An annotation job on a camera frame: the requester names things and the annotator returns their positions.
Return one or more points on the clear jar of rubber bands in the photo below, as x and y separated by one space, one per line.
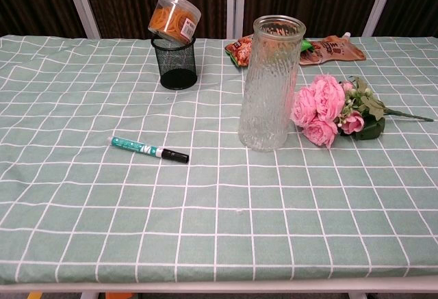
171 18

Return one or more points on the white partition post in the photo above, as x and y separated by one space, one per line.
80 4
380 4
236 4

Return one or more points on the textured clear glass vase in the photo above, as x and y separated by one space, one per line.
270 90

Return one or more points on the pink artificial flower bouquet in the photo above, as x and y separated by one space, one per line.
325 97

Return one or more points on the teal white marker pen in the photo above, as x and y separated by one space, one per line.
137 145

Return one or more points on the white table frame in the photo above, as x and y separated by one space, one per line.
219 286

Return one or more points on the brown spouted sauce pouch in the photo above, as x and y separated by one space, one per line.
332 52

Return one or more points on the green white checked tablecloth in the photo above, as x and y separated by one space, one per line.
219 210

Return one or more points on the orange green snack packet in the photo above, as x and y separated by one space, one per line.
241 52

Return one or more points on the black mesh pen holder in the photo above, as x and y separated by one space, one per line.
176 64

